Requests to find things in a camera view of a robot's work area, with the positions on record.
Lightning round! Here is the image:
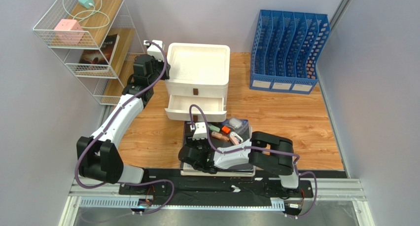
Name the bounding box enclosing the mint green charger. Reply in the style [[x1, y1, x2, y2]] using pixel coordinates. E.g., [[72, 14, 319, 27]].
[[78, 0, 95, 9]]

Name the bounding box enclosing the orange black highlighter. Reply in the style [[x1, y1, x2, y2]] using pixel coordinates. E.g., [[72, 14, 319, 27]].
[[221, 125, 231, 134]]

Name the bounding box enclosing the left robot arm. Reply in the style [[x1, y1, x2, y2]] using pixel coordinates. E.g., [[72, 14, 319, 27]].
[[74, 54, 170, 189]]

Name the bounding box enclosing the white three drawer organizer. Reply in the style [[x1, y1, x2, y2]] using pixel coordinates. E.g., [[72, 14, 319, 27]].
[[165, 42, 230, 99]]

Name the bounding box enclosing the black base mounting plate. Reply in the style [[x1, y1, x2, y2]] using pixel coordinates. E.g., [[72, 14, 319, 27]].
[[118, 168, 314, 207]]

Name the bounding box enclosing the dark cover book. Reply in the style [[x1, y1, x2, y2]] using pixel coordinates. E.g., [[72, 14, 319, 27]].
[[79, 34, 120, 71]]

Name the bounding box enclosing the pink correction tape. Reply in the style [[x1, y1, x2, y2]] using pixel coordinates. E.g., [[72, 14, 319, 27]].
[[228, 131, 244, 145]]

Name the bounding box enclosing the pink cube power socket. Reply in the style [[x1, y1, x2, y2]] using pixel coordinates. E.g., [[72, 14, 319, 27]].
[[54, 19, 84, 44]]

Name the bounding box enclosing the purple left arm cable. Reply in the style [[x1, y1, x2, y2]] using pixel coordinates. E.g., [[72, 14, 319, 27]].
[[74, 40, 175, 217]]

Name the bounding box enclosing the mint green cable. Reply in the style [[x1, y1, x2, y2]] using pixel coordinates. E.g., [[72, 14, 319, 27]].
[[62, 0, 110, 30]]

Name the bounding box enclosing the white wire shelf rack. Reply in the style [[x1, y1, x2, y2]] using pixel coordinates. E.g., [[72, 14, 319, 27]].
[[33, 0, 141, 105]]

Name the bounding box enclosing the blue file organizer rack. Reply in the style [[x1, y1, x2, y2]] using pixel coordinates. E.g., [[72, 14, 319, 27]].
[[249, 9, 331, 95]]

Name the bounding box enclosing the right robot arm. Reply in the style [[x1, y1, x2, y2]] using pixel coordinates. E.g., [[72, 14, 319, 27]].
[[178, 131, 299, 189]]

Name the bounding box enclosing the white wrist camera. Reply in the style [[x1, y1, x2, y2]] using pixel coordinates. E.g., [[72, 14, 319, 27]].
[[190, 122, 208, 140], [143, 40, 165, 62]]

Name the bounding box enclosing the clear plastic bag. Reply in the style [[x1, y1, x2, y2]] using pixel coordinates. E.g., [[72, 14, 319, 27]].
[[222, 117, 249, 135]]

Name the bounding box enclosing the green highlighter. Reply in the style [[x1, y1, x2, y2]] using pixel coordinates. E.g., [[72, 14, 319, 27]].
[[208, 124, 221, 132]]

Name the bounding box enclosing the white drawer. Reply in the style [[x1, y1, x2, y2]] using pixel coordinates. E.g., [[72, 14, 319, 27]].
[[164, 95, 228, 123]]

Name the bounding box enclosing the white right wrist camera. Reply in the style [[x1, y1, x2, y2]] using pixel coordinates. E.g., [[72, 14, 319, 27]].
[[190, 122, 208, 140]]

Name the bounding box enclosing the aluminium frame rail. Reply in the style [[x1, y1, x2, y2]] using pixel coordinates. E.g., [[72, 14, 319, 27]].
[[59, 178, 374, 226]]

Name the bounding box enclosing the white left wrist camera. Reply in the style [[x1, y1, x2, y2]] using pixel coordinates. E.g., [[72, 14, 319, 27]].
[[143, 40, 165, 62]]

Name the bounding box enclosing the blue folder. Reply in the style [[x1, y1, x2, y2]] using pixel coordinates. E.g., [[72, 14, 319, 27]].
[[184, 117, 249, 134]]

